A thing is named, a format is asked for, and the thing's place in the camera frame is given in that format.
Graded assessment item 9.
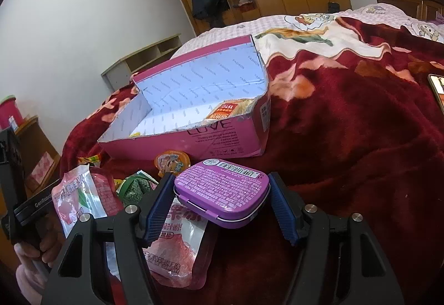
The dark blue hanging jacket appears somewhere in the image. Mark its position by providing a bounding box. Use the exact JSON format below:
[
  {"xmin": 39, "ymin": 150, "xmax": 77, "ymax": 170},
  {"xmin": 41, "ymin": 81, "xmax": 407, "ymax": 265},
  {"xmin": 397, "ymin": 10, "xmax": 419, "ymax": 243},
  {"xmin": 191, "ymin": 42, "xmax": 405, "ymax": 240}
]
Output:
[{"xmin": 187, "ymin": 0, "xmax": 209, "ymax": 21}]

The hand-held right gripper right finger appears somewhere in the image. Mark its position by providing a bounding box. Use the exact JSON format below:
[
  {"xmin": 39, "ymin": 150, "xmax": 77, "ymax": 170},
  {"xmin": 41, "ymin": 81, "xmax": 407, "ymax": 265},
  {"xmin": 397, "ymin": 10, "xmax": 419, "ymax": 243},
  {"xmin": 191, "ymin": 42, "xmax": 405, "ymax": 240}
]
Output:
[{"xmin": 267, "ymin": 171, "xmax": 405, "ymax": 305}]

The person's left hand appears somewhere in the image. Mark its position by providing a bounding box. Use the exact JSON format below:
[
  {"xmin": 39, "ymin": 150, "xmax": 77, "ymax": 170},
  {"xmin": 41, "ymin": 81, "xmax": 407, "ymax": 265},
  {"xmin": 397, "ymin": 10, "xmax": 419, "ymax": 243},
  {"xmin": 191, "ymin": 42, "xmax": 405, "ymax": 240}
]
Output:
[{"xmin": 14, "ymin": 218, "xmax": 68, "ymax": 278}]

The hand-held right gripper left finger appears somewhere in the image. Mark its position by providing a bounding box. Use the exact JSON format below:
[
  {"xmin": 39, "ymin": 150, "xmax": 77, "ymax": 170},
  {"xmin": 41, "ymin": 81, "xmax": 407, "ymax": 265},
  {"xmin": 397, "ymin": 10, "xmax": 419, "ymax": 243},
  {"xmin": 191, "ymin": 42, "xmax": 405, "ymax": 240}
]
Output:
[{"xmin": 41, "ymin": 172, "xmax": 177, "ymax": 305}]

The pink jelly pouch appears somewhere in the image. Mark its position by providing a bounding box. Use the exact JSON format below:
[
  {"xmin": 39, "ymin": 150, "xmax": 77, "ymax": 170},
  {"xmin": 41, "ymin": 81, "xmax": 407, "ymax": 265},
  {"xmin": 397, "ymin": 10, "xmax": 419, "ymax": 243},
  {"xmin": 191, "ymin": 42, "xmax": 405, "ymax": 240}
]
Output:
[
  {"xmin": 142, "ymin": 197, "xmax": 217, "ymax": 290},
  {"xmin": 52, "ymin": 166, "xmax": 115, "ymax": 239}
]

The purple candy tin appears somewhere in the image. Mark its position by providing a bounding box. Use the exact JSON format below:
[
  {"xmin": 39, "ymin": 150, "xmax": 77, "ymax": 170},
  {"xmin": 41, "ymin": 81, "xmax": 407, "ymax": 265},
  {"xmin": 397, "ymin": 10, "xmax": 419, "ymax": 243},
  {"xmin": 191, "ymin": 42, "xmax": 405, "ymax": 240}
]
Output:
[{"xmin": 173, "ymin": 158, "xmax": 270, "ymax": 230}]

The person's left forearm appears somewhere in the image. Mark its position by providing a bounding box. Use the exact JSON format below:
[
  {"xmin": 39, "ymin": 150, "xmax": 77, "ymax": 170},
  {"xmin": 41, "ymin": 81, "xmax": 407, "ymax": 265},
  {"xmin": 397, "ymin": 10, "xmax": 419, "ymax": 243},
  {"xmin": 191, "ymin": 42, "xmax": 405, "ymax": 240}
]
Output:
[{"xmin": 16, "ymin": 272, "xmax": 47, "ymax": 305}]

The low open shelf unit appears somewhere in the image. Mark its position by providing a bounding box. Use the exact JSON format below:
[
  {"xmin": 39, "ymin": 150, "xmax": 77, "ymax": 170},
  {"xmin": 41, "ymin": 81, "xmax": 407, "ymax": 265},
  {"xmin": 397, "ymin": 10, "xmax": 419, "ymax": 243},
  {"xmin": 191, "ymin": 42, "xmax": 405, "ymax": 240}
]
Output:
[{"xmin": 100, "ymin": 33, "xmax": 183, "ymax": 94}]

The wooden nightstand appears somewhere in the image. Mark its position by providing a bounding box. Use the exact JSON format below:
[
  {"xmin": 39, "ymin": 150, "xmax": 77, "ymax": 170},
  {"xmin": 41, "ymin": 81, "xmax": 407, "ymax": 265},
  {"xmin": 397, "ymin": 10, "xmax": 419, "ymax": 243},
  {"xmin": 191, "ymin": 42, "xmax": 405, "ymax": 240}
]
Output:
[{"xmin": 14, "ymin": 116, "xmax": 61, "ymax": 193}]

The dark green hanging jacket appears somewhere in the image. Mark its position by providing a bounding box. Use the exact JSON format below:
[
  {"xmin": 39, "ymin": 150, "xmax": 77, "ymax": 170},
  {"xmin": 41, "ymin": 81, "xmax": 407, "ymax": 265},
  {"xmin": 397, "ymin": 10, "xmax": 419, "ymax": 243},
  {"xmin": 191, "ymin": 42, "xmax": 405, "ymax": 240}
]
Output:
[{"xmin": 199, "ymin": 0, "xmax": 230, "ymax": 28}]

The red floral blanket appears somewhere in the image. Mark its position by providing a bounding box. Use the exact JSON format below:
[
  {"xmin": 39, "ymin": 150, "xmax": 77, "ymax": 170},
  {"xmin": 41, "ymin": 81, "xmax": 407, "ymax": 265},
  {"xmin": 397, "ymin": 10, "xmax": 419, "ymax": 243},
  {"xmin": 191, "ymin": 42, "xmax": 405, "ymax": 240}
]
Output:
[{"xmin": 60, "ymin": 11, "xmax": 444, "ymax": 305}]

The orange cracker packet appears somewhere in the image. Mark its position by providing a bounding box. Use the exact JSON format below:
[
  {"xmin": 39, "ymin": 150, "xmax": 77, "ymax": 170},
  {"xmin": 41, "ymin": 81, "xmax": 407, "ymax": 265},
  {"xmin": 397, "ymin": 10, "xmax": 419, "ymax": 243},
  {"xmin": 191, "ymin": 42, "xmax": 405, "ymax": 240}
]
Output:
[{"xmin": 205, "ymin": 100, "xmax": 259, "ymax": 120}]

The green triangular snack packet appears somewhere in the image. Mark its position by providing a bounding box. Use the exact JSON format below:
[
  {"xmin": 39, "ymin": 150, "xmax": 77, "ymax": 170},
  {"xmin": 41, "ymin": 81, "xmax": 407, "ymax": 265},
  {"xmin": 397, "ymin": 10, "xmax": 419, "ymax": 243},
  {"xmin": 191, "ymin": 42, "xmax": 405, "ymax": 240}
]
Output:
[{"xmin": 116, "ymin": 171, "xmax": 160, "ymax": 208}]

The smartphone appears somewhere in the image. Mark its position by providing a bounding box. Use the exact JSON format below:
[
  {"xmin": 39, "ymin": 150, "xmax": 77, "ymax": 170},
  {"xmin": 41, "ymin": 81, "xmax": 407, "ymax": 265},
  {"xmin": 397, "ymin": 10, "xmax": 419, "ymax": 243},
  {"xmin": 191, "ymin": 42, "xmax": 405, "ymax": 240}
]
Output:
[{"xmin": 427, "ymin": 73, "xmax": 444, "ymax": 118}]

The pink round container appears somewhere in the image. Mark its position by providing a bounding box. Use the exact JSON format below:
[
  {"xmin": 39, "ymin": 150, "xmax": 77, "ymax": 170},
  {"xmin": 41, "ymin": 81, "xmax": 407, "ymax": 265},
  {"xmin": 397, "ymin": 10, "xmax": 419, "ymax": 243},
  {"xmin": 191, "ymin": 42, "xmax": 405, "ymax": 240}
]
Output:
[{"xmin": 0, "ymin": 95, "xmax": 25, "ymax": 130}]

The orange jelly cup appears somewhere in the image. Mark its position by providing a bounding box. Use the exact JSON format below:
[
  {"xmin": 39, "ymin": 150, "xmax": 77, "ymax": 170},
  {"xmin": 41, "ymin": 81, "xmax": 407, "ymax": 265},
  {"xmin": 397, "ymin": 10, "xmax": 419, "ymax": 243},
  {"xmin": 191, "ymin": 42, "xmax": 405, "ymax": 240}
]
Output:
[{"xmin": 153, "ymin": 149, "xmax": 192, "ymax": 181}]

